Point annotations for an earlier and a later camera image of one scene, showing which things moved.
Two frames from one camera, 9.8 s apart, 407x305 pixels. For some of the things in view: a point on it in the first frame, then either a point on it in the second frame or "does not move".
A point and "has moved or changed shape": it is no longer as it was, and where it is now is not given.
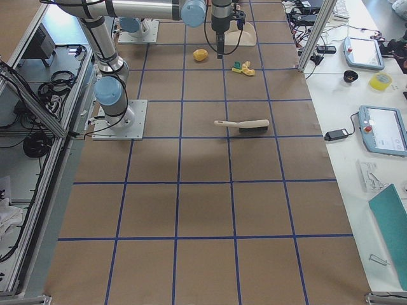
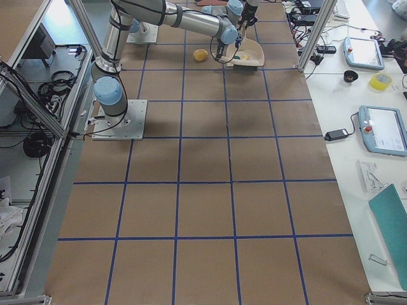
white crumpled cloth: (9, 215) does not move
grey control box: (41, 46) does not move
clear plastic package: (370, 180) does not move
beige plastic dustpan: (232, 35) has moved or changed shape
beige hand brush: (254, 126) → (246, 65)
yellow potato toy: (200, 54) does not move
